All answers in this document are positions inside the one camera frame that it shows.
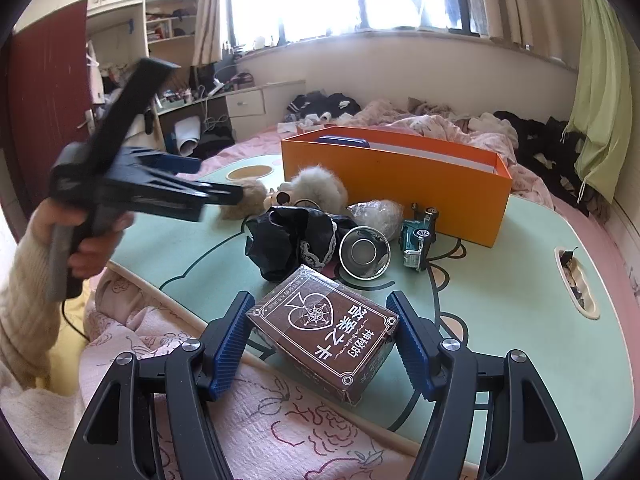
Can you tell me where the light green bed table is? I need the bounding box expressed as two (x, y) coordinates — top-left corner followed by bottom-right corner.
(107, 162), (626, 480)

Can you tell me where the person's left hand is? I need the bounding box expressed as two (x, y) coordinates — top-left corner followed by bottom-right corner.
(30, 200), (136, 278)

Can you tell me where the black cloth with lace trim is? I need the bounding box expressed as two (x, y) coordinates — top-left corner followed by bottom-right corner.
(245, 205), (358, 282)

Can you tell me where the yellow printed cloth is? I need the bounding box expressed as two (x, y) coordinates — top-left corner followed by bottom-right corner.
(62, 280), (97, 341)

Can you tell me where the pink crumpled quilt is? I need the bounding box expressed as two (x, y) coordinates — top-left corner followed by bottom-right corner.
(350, 100), (556, 211)

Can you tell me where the small black clothes pile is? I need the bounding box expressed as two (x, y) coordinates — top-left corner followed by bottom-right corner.
(287, 91), (361, 117)

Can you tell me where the orange cardboard box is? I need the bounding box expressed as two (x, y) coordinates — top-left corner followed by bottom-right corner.
(280, 127), (513, 248)

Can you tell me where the large black clothes pile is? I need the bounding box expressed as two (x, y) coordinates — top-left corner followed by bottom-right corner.
(495, 115), (611, 216)

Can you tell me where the pink bed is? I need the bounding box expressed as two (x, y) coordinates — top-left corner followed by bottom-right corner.
(200, 110), (640, 311)

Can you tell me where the teal toy car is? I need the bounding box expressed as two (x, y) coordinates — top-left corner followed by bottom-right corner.
(399, 202), (441, 272)

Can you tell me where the blue tin box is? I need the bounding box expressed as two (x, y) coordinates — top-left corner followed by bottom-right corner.
(314, 135), (372, 151)

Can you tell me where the metal bowl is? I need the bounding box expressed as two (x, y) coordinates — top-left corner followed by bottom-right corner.
(339, 226), (392, 281)

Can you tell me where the red-brown door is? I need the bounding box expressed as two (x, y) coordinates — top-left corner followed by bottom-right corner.
(10, 0), (96, 211)

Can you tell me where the person's left forearm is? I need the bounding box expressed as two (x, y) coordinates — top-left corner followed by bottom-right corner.
(0, 210), (68, 391)

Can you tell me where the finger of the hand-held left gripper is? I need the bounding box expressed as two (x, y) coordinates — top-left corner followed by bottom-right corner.
(122, 146), (202, 175)
(112, 172), (246, 223)

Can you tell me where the light green hanging cloth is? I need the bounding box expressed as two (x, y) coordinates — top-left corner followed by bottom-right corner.
(567, 0), (636, 203)

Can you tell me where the cream desk with drawer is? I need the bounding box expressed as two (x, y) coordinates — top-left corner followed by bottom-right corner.
(155, 80), (306, 143)

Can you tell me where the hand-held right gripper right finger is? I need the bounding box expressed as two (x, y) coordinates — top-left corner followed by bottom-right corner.
(386, 291), (583, 480)

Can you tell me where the brown printed card box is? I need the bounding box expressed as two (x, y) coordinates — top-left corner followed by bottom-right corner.
(246, 264), (401, 406)

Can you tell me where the black cable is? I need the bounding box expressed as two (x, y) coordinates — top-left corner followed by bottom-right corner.
(59, 297), (88, 343)

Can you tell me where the white paper roll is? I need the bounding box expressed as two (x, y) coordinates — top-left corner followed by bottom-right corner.
(172, 117), (203, 157)

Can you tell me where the fluffy beige plush toy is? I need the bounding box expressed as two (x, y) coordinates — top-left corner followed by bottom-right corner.
(220, 162), (350, 223)

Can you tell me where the white crumpled garment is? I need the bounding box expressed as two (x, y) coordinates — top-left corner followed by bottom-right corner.
(467, 112), (518, 136)

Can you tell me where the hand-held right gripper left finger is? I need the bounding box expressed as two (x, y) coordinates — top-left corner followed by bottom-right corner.
(59, 291), (257, 480)

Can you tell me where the clear plastic ball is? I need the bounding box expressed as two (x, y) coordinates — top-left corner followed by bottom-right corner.
(346, 199), (405, 236)

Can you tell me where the beige curtain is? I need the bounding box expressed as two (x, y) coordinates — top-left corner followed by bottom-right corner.
(475, 0), (583, 71)
(192, 0), (231, 66)

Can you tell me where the pink floral blanket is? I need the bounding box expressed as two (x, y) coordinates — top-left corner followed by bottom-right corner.
(80, 265), (416, 480)

